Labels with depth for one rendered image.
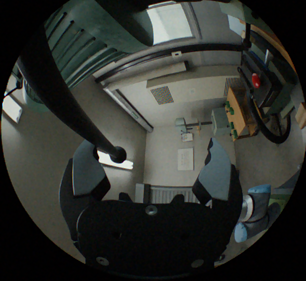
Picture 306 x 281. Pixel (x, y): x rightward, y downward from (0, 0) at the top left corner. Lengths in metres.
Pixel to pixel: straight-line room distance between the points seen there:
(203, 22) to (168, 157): 3.16
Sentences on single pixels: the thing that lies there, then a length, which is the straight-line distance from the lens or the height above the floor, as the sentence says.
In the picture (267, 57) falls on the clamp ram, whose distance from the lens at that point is 0.28.
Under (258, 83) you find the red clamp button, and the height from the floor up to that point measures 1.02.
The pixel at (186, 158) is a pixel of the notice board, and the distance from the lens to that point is 3.04.
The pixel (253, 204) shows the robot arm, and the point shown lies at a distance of 0.54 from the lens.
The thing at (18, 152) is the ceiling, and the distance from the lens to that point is 1.55.
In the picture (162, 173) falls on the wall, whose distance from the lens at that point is 3.15.
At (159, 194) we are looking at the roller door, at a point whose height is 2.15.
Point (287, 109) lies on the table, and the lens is 0.36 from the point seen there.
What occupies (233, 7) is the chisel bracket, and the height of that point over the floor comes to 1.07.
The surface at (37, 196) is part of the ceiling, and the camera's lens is 1.67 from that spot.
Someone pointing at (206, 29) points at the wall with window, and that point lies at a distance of 1.63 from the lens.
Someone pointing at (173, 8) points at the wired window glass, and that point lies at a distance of 1.59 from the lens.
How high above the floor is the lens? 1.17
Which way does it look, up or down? 21 degrees up
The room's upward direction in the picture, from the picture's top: 97 degrees counter-clockwise
